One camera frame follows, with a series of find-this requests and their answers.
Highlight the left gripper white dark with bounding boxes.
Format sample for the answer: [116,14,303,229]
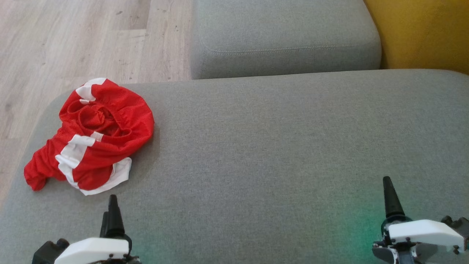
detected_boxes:
[32,194,142,264]

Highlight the yellow sofa cushion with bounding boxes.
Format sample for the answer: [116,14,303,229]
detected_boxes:
[363,0,469,76]

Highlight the red shorts with white band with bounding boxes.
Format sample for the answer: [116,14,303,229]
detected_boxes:
[59,77,155,156]

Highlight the right gripper white dark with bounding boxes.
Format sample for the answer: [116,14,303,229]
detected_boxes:
[372,176,469,264]

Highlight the large grey sofa seat cushion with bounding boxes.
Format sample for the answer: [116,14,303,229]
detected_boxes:
[0,69,469,264]

